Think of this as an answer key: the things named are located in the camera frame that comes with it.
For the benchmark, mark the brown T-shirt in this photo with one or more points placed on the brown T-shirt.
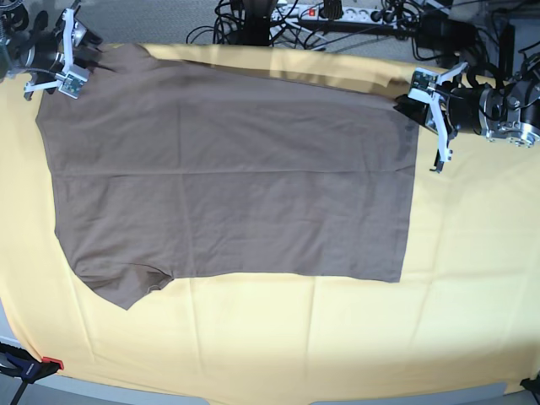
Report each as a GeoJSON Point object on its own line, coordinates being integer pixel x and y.
{"type": "Point", "coordinates": [164, 170]}

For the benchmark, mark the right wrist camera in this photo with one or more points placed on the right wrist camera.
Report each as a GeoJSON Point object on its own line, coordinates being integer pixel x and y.
{"type": "Point", "coordinates": [73, 82]}

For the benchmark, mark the black power adapter box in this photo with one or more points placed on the black power adapter box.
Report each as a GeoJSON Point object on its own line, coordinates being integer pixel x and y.
{"type": "Point", "coordinates": [436, 32]}

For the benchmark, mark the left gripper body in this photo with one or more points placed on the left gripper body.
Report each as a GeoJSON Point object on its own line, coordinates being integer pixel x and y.
{"type": "Point", "coordinates": [458, 107]}

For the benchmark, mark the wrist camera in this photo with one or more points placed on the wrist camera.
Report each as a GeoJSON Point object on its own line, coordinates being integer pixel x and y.
{"type": "Point", "coordinates": [73, 82]}
{"type": "Point", "coordinates": [423, 85]}

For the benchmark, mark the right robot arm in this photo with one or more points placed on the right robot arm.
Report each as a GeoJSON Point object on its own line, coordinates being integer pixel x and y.
{"type": "Point", "coordinates": [15, 30]}

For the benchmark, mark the black stand post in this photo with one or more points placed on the black stand post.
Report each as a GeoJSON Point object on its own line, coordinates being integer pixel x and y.
{"type": "Point", "coordinates": [256, 26]}

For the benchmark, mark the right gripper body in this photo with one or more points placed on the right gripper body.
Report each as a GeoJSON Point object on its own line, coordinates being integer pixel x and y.
{"type": "Point", "coordinates": [48, 55]}

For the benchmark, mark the white power strip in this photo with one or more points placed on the white power strip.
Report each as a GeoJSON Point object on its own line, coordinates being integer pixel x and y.
{"type": "Point", "coordinates": [307, 14]}

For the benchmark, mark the black clamp with orange tip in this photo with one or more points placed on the black clamp with orange tip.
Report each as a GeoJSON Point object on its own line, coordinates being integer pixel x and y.
{"type": "Point", "coordinates": [18, 363]}

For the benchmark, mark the black clamp right corner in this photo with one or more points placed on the black clamp right corner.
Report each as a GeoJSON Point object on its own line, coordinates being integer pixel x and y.
{"type": "Point", "coordinates": [532, 386]}

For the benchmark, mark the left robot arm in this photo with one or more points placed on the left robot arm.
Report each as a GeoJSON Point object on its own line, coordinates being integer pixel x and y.
{"type": "Point", "coordinates": [508, 110]}

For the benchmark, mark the black box right edge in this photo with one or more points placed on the black box right edge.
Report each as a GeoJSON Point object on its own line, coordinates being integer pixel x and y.
{"type": "Point", "coordinates": [507, 50]}

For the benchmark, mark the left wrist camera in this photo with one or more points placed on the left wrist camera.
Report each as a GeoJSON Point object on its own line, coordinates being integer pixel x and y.
{"type": "Point", "coordinates": [423, 85]}

